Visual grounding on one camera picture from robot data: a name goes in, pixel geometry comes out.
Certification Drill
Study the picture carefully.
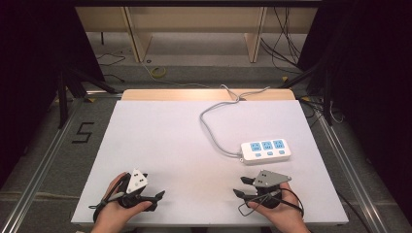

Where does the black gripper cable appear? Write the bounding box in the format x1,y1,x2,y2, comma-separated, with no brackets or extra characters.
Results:
87,176,128,224
237,187,306,218

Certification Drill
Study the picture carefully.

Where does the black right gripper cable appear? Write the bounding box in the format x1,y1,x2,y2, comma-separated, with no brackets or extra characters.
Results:
237,187,306,218

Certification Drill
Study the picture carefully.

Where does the white table mat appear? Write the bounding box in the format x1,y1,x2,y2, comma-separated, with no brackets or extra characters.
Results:
70,99,350,227

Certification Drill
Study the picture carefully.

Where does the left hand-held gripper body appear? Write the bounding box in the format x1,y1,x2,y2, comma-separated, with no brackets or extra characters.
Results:
118,168,154,212

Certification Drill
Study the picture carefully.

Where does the person's left hand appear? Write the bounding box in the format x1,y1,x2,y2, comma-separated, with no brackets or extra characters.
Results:
90,172,153,233

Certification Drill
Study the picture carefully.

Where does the black metal stand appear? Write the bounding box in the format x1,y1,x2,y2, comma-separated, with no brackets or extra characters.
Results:
280,59,335,127
55,63,119,130

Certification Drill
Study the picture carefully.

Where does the person's right hand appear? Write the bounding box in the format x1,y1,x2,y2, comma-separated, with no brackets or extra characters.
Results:
247,182,311,233

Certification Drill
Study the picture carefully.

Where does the yellow tape roll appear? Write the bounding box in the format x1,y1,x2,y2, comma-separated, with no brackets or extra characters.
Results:
151,66,168,79

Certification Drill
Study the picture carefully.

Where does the wooden shelf unit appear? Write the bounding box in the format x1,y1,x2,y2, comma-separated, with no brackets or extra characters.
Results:
75,6,319,64

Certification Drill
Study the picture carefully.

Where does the black curtain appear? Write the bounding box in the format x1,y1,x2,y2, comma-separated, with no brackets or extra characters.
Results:
295,0,412,224
0,0,106,188

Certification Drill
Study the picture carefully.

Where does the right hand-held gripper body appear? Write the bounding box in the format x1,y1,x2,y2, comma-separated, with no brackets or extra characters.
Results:
252,170,292,210

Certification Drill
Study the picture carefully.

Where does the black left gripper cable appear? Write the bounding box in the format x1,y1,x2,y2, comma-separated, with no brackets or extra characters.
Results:
87,176,128,224

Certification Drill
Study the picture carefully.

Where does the white and blue power strip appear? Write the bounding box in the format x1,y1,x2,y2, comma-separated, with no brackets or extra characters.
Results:
240,138,292,165

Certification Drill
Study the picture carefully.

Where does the thin black floor cable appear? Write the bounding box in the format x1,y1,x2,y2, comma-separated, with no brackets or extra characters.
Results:
96,51,127,83

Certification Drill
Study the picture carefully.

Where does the bundle of black cables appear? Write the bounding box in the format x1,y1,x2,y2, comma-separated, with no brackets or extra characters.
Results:
259,6,305,73

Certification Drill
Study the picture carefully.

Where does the wooden table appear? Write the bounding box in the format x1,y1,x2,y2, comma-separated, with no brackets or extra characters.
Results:
120,88,296,102

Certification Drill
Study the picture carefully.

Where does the grey power strip cable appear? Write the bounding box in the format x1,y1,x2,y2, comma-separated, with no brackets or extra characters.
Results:
199,83,271,158

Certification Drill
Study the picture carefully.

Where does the aluminium floor rail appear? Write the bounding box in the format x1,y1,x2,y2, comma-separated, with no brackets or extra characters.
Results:
0,96,86,233
313,105,392,233

